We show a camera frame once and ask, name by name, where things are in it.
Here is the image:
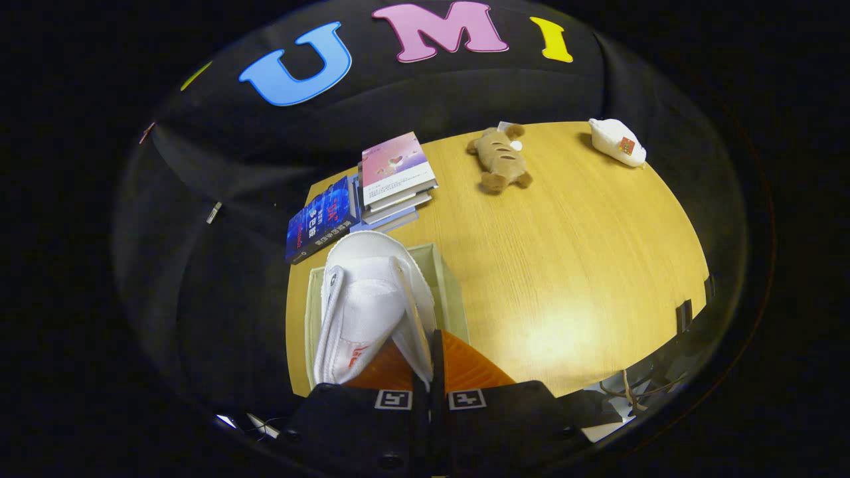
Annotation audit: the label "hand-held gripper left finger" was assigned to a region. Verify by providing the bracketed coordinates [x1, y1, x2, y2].
[281, 341, 431, 478]

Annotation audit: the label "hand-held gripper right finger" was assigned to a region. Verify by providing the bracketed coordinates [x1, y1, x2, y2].
[430, 329, 586, 478]

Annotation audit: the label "white canvas shoe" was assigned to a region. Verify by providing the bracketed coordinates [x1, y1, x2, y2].
[313, 230, 440, 387]

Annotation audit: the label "white flat object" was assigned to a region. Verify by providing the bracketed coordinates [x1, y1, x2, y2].
[246, 412, 280, 439]

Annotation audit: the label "dark blue book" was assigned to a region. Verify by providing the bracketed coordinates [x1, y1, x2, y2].
[285, 175, 361, 266]

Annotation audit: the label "light blue book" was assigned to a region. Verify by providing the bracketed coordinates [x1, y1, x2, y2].
[352, 206, 419, 234]

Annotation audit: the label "black backdrop cloth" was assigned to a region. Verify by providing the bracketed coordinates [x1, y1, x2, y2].
[113, 0, 749, 432]

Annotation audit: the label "grey edged book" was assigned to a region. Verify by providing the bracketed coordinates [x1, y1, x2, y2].
[362, 188, 434, 214]

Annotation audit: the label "pink cover book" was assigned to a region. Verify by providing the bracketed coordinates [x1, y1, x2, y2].
[361, 131, 440, 206]

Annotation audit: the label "brown plush toy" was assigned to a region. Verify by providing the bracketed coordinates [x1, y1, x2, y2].
[466, 123, 534, 195]

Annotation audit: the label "white plush toy red label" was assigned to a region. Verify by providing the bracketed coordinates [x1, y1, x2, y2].
[588, 118, 647, 169]

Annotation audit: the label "grey cables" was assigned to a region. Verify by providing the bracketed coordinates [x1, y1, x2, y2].
[596, 367, 686, 418]

